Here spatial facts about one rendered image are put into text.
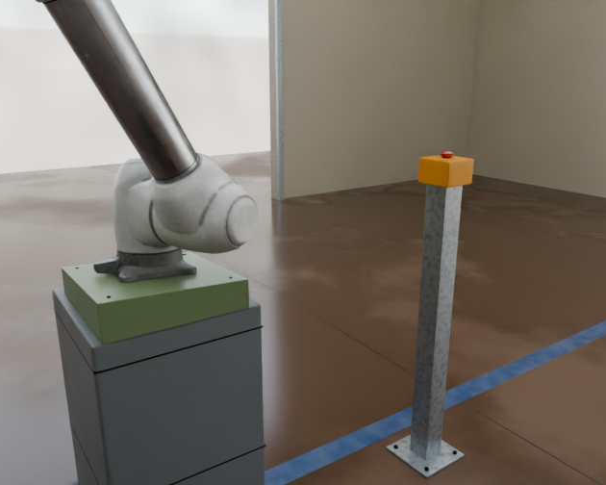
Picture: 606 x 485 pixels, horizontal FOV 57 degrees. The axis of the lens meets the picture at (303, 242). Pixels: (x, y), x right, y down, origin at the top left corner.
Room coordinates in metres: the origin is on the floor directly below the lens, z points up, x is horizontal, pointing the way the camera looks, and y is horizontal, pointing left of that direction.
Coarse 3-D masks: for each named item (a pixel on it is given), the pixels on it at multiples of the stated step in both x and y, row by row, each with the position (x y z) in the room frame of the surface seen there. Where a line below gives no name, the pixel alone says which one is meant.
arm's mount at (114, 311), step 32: (192, 256) 1.45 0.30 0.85; (64, 288) 1.30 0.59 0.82; (96, 288) 1.14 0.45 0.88; (128, 288) 1.14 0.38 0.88; (160, 288) 1.14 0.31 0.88; (192, 288) 1.15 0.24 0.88; (224, 288) 1.19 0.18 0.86; (96, 320) 1.05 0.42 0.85; (128, 320) 1.06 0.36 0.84; (160, 320) 1.10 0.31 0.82; (192, 320) 1.14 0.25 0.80
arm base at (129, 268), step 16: (128, 256) 1.24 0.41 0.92; (144, 256) 1.23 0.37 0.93; (160, 256) 1.24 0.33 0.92; (176, 256) 1.28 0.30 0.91; (96, 272) 1.24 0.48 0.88; (112, 272) 1.24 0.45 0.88; (128, 272) 1.20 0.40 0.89; (144, 272) 1.21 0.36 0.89; (160, 272) 1.23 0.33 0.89; (176, 272) 1.25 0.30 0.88; (192, 272) 1.26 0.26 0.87
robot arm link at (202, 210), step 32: (64, 0) 0.96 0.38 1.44; (96, 0) 0.98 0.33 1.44; (64, 32) 0.99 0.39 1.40; (96, 32) 0.98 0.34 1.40; (128, 32) 1.04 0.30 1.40; (96, 64) 1.00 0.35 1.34; (128, 64) 1.02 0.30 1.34; (128, 96) 1.03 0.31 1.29; (160, 96) 1.07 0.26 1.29; (128, 128) 1.06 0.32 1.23; (160, 128) 1.06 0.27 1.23; (160, 160) 1.08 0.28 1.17; (192, 160) 1.12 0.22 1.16; (160, 192) 1.10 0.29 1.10; (192, 192) 1.09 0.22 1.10; (224, 192) 1.11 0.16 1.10; (160, 224) 1.17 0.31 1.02; (192, 224) 1.10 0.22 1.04; (224, 224) 1.09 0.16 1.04; (256, 224) 1.15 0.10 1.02
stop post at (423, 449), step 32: (448, 160) 1.69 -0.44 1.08; (448, 192) 1.70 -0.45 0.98; (448, 224) 1.70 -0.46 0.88; (448, 256) 1.71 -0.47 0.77; (448, 288) 1.72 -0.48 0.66; (448, 320) 1.73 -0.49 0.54; (416, 352) 1.75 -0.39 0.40; (416, 384) 1.74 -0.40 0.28; (416, 416) 1.73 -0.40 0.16; (416, 448) 1.73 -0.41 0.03; (448, 448) 1.75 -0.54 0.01
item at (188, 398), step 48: (144, 336) 1.09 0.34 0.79; (192, 336) 1.15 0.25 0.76; (240, 336) 1.21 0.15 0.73; (96, 384) 1.03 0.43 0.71; (144, 384) 1.08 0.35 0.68; (192, 384) 1.14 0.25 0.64; (240, 384) 1.21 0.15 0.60; (96, 432) 1.06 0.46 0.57; (144, 432) 1.07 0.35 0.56; (192, 432) 1.14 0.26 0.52; (240, 432) 1.21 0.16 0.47; (96, 480) 1.12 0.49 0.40; (144, 480) 1.07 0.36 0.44; (192, 480) 1.13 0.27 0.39; (240, 480) 1.21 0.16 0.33
